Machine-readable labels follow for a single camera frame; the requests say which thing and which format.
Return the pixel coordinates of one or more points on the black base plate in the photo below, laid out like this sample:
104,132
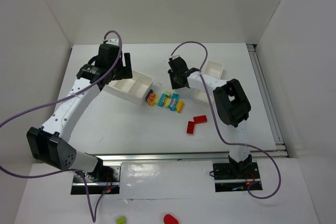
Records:
110,181
226,181

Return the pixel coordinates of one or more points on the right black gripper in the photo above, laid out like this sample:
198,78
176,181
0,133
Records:
177,77

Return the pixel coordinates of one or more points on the right white divided container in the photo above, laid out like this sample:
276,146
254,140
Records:
213,69

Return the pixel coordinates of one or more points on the left white divided container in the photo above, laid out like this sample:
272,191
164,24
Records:
133,90

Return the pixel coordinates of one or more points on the red round piece foreground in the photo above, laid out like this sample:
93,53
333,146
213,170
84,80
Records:
169,219

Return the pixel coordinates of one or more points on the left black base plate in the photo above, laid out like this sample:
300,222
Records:
110,181

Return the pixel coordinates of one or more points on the orange sun round lego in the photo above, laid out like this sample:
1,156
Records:
155,101

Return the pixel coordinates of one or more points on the aluminium rail right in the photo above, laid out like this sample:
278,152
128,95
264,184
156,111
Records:
275,129

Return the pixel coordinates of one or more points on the teal and green lego stack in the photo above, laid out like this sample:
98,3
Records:
165,99

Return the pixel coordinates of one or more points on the red lego brick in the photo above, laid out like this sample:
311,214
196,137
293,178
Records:
200,119
190,128

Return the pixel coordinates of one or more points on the aluminium rail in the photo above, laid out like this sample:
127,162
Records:
275,129
163,157

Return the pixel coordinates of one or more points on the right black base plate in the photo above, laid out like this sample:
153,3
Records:
226,181

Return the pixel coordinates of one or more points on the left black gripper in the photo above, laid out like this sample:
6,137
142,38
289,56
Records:
124,67

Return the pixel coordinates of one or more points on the aluminium rail front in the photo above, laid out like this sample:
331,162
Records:
163,157

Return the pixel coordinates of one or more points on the green lego on foreground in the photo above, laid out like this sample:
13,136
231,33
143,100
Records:
121,220

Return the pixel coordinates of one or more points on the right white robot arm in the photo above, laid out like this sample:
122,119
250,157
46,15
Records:
232,106

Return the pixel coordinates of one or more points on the purple lego piece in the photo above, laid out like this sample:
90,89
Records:
149,94

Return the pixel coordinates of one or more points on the teal flower lego brick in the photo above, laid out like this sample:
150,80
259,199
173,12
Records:
174,102

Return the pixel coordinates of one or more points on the white divided container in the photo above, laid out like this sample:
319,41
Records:
133,90
213,69

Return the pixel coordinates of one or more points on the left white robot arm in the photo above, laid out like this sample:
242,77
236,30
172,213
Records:
50,142

